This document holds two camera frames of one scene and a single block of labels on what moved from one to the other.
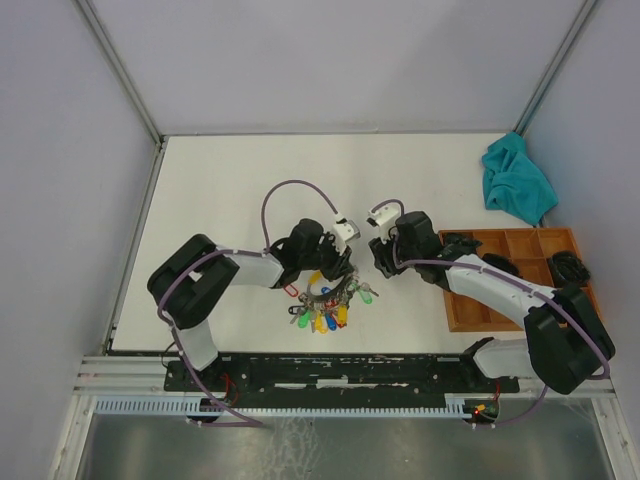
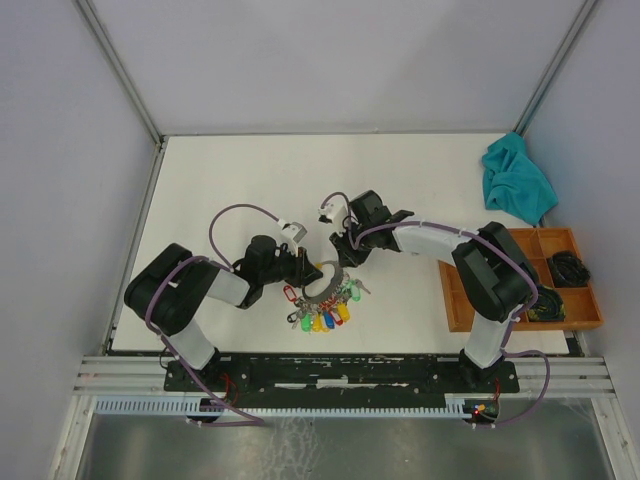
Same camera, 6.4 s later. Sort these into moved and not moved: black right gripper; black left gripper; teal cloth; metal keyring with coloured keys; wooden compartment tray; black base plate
Moved: black left gripper; black right gripper; metal keyring with coloured keys
Not moved: wooden compartment tray; black base plate; teal cloth
